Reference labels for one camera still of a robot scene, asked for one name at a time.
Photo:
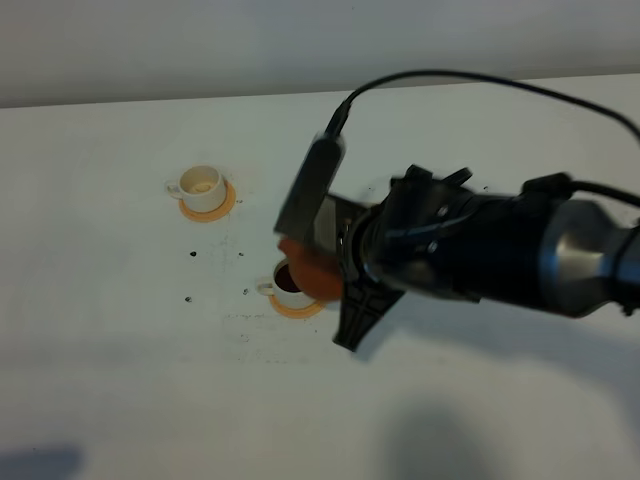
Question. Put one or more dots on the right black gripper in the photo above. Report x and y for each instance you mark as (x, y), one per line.
(429, 235)

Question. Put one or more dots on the brown clay teapot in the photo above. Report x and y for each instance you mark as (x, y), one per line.
(317, 275)

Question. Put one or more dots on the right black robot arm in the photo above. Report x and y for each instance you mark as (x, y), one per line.
(550, 248)

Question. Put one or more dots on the near orange round coaster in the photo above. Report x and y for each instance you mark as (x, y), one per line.
(293, 313)

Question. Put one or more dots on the orange round coaster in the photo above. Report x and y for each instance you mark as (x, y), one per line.
(293, 313)
(214, 215)

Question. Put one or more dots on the near white teacup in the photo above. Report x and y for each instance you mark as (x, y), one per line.
(281, 286)

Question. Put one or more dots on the white teacup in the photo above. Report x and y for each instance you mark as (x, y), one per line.
(201, 188)
(281, 286)

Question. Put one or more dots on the far orange round coaster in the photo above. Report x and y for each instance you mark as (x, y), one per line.
(214, 215)

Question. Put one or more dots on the far white teacup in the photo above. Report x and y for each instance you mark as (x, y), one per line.
(201, 188)

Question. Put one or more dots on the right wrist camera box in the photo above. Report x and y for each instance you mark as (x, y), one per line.
(310, 186)

